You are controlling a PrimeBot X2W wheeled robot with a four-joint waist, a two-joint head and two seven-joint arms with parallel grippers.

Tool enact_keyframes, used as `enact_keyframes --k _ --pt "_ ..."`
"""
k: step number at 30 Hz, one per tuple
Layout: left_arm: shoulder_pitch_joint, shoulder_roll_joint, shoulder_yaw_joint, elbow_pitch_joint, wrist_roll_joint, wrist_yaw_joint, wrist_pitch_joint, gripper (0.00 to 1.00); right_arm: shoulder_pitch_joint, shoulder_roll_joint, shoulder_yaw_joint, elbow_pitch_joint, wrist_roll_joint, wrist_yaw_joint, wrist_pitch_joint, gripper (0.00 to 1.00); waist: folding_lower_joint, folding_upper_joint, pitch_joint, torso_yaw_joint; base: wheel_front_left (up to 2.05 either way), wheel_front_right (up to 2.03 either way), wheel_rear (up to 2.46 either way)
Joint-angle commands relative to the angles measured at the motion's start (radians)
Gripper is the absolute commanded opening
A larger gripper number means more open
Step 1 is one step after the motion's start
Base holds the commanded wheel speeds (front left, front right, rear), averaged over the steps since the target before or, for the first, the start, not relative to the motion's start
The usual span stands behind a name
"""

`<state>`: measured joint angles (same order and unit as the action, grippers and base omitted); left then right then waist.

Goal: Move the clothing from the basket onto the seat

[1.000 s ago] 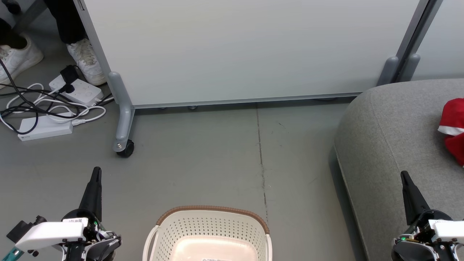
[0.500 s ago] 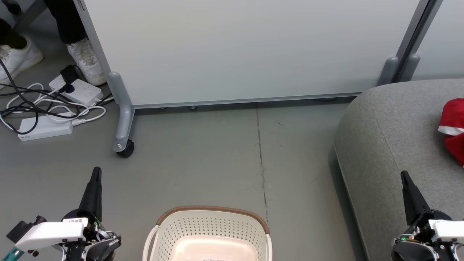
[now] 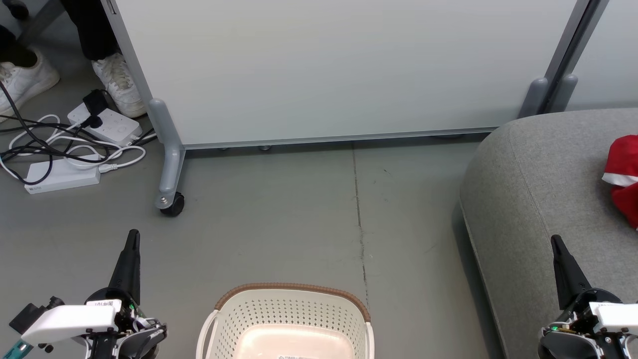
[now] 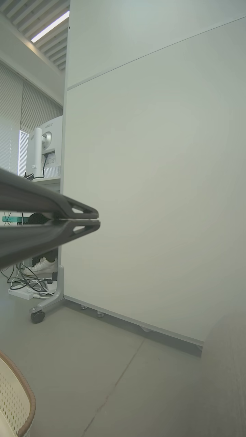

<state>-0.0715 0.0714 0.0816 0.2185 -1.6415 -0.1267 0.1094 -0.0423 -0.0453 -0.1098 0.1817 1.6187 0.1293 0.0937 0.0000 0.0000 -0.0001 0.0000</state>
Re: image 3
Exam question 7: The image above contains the white power cable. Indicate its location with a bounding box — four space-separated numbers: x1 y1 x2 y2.
0 114 158 175

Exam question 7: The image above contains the black trouser leg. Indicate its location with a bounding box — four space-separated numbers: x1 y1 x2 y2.
60 0 121 61
0 24 38 68

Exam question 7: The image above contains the red cloth garment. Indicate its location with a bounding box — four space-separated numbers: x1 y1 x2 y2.
602 135 638 230

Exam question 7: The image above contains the grey partition leg with caster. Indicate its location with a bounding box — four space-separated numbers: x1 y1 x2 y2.
148 98 186 218

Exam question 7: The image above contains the white plastic laundry basket brown rim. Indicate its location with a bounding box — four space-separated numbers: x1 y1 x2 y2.
196 283 375 359

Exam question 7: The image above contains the white long power strip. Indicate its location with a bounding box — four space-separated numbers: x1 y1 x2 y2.
24 154 101 194

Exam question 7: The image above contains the black plug adapter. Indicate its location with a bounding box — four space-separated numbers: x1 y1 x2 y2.
82 89 110 119

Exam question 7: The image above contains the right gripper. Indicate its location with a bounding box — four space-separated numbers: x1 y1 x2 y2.
538 235 638 359

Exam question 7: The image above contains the narrow white partition panel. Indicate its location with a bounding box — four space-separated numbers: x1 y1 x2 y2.
568 0 638 112

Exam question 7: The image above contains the white square power strip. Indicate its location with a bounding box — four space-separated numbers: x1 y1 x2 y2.
67 102 143 147

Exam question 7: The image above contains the grey fabric sofa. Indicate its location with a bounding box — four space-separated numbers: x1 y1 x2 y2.
459 108 638 359

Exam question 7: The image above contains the white sneaker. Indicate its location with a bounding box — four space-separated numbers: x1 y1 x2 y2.
0 47 61 123
92 52 148 119

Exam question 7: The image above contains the grey partition foot pair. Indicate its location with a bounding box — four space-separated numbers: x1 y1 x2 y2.
518 74 580 119

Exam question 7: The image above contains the large white partition panel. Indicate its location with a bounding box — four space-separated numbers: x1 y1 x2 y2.
101 0 595 150

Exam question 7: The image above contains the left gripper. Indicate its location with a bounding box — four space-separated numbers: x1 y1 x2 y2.
86 229 168 359

